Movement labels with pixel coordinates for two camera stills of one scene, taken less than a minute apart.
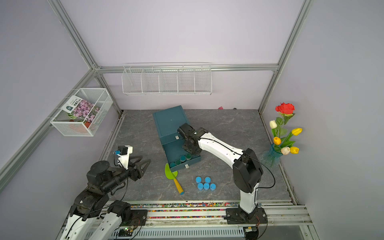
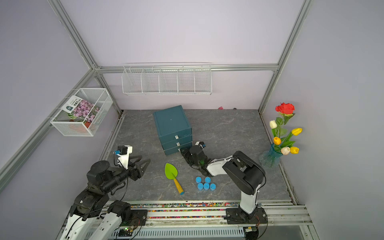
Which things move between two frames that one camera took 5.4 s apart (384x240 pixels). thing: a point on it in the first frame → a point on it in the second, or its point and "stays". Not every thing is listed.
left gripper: [138, 172] stays
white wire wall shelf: [167, 78] stays
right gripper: [194, 152] → [185, 152]
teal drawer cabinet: [168, 122] stays
